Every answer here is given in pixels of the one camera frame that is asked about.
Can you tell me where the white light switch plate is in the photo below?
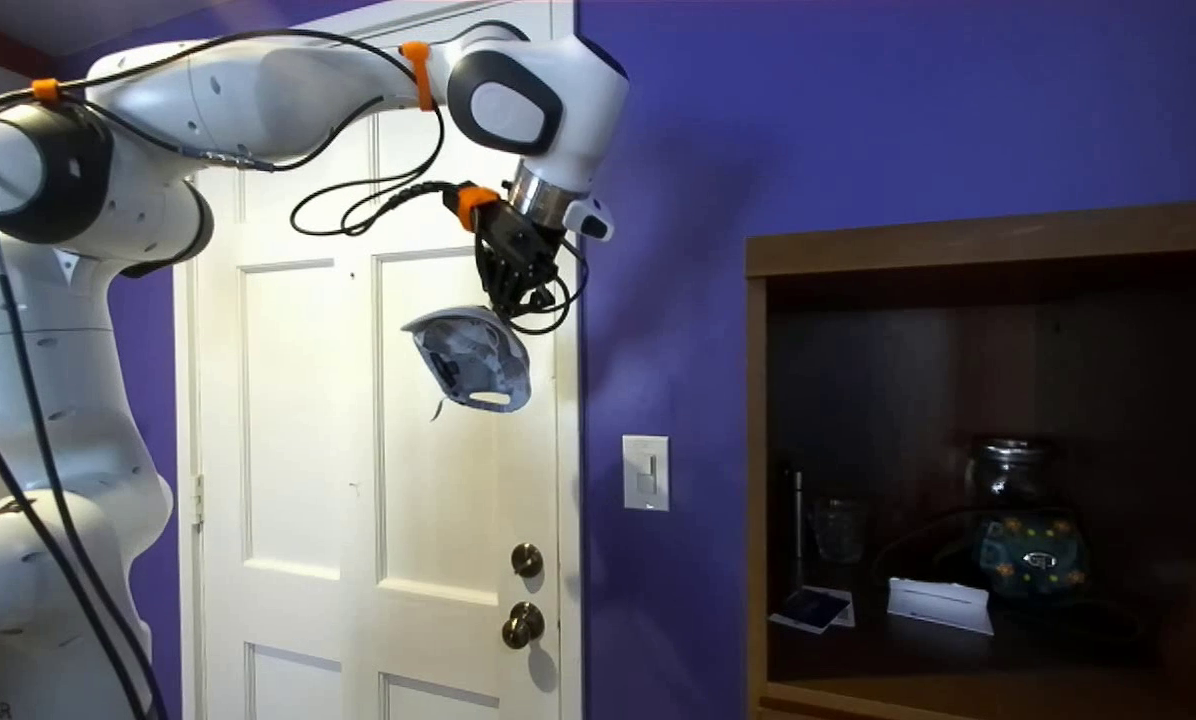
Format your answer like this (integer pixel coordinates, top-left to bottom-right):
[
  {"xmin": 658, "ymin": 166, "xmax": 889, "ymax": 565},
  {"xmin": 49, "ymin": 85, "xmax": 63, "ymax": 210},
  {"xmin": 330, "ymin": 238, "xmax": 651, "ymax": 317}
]
[{"xmin": 620, "ymin": 430, "xmax": 673, "ymax": 516}]

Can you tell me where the white paper card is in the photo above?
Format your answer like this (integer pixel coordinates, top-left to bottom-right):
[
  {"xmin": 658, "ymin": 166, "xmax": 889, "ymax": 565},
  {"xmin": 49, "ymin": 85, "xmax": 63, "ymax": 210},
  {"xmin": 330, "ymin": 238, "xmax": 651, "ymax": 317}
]
[{"xmin": 885, "ymin": 573, "xmax": 1002, "ymax": 639}]

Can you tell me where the clear drinking glass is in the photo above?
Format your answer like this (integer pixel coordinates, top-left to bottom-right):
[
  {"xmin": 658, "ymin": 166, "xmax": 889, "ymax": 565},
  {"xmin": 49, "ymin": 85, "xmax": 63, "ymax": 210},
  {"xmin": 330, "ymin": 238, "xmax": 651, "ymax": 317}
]
[{"xmin": 809, "ymin": 493, "xmax": 871, "ymax": 578}]

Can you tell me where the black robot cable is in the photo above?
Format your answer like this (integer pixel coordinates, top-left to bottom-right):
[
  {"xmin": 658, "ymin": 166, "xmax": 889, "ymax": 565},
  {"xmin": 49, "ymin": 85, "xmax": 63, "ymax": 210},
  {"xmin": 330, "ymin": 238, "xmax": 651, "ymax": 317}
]
[{"xmin": 0, "ymin": 29, "xmax": 592, "ymax": 720}]

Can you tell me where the painted glass jar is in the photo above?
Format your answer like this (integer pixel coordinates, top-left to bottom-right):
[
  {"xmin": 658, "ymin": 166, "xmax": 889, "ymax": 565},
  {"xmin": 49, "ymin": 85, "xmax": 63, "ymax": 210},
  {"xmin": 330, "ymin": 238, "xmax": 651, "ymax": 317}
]
[{"xmin": 968, "ymin": 436, "xmax": 1096, "ymax": 602}]

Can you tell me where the dark deadbolt knob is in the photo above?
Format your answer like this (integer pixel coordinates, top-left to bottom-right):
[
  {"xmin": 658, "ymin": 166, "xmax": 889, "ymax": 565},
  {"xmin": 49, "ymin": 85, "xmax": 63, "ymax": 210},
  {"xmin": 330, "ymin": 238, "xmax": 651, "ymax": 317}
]
[{"xmin": 499, "ymin": 594, "xmax": 550, "ymax": 651}]

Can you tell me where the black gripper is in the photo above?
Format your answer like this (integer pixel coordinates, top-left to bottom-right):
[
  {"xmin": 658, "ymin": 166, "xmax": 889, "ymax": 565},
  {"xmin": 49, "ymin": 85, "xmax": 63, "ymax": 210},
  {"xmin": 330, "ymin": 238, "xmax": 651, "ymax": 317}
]
[{"xmin": 470, "ymin": 194, "xmax": 577, "ymax": 321}]

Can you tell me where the small flat book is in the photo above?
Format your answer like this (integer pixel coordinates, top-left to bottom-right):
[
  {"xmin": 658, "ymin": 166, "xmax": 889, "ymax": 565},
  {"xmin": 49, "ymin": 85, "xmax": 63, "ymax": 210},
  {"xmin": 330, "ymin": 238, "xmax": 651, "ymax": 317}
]
[{"xmin": 767, "ymin": 578, "xmax": 862, "ymax": 635}]

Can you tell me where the white panel door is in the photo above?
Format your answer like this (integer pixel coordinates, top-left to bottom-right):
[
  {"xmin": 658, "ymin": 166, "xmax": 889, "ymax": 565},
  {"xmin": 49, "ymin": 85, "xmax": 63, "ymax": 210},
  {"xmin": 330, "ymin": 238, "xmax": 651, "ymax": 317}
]
[{"xmin": 170, "ymin": 0, "xmax": 583, "ymax": 720}]

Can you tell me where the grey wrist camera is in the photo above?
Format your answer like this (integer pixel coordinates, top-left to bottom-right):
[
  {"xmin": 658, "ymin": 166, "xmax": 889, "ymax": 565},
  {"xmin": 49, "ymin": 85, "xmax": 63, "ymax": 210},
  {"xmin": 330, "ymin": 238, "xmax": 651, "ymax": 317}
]
[{"xmin": 567, "ymin": 194, "xmax": 620, "ymax": 246}]

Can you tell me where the brown wooden cabinet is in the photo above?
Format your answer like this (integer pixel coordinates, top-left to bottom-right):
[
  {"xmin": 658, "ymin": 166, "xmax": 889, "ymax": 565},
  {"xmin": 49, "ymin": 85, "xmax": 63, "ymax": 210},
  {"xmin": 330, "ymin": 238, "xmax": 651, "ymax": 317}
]
[{"xmin": 735, "ymin": 194, "xmax": 1196, "ymax": 720}]

